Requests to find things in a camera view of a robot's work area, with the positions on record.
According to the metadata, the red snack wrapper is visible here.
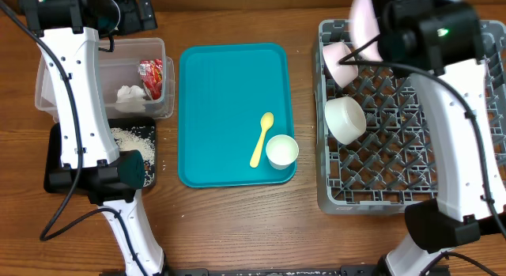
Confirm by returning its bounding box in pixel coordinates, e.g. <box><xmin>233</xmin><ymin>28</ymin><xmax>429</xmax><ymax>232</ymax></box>
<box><xmin>138</xmin><ymin>59</ymin><xmax>163</xmax><ymax>100</ymax></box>

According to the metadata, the white napkin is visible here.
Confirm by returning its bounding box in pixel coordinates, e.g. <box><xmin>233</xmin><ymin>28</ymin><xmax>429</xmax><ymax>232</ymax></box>
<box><xmin>115</xmin><ymin>85</ymin><xmax>145</xmax><ymax>113</ymax></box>

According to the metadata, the yellow plastic spoon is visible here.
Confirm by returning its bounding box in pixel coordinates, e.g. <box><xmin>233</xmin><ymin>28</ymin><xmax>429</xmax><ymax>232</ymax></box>
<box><xmin>249</xmin><ymin>112</ymin><xmax>274</xmax><ymax>168</ymax></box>

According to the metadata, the white cup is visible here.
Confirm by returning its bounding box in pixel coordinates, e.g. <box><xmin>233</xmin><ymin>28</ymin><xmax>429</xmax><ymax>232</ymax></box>
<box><xmin>266</xmin><ymin>134</ymin><xmax>299</xmax><ymax>170</ymax></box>

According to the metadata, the pink bowl with rice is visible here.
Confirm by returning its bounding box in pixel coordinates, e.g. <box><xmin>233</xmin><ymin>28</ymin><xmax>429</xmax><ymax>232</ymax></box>
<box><xmin>323</xmin><ymin>42</ymin><xmax>358</xmax><ymax>88</ymax></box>

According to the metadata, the large white plate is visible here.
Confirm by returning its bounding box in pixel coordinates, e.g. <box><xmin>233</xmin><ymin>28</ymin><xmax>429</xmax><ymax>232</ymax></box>
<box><xmin>349</xmin><ymin>0</ymin><xmax>380</xmax><ymax>49</ymax></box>

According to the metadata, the white bowl with food scraps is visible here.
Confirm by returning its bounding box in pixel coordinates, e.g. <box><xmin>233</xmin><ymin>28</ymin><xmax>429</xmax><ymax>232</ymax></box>
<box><xmin>324</xmin><ymin>96</ymin><xmax>366</xmax><ymax>145</ymax></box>

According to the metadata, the grey dishwasher rack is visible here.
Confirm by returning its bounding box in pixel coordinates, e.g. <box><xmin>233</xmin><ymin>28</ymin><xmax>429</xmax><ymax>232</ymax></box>
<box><xmin>313</xmin><ymin>19</ymin><xmax>505</xmax><ymax>215</ymax></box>

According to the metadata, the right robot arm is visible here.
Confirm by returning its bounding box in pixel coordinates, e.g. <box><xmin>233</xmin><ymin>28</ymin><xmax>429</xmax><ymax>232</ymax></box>
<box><xmin>360</xmin><ymin>0</ymin><xmax>505</xmax><ymax>275</ymax></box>

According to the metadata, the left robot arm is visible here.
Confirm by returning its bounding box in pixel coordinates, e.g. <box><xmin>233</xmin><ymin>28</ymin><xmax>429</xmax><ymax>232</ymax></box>
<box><xmin>18</xmin><ymin>0</ymin><xmax>167</xmax><ymax>275</ymax></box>

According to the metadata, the clear plastic bin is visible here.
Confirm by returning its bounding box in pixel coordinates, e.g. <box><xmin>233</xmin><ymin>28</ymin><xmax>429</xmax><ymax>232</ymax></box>
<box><xmin>34</xmin><ymin>37</ymin><xmax>176</xmax><ymax>123</ymax></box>

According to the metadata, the black tray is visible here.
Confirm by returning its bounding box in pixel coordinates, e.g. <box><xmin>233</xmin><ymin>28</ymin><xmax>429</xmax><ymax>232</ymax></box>
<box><xmin>43</xmin><ymin>117</ymin><xmax>157</xmax><ymax>193</ymax></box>

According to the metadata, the spilled rice pile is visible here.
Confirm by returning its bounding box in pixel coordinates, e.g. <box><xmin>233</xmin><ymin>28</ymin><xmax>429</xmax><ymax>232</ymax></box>
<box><xmin>111</xmin><ymin>126</ymin><xmax>156</xmax><ymax>187</ymax></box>

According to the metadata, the teal serving tray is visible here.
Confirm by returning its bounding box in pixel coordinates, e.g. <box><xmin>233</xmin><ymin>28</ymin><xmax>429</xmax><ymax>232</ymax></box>
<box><xmin>177</xmin><ymin>43</ymin><xmax>296</xmax><ymax>188</ymax></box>

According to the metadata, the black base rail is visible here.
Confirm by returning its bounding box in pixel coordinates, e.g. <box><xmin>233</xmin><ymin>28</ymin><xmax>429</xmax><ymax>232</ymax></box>
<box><xmin>98</xmin><ymin>263</ymin><xmax>451</xmax><ymax>276</ymax></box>

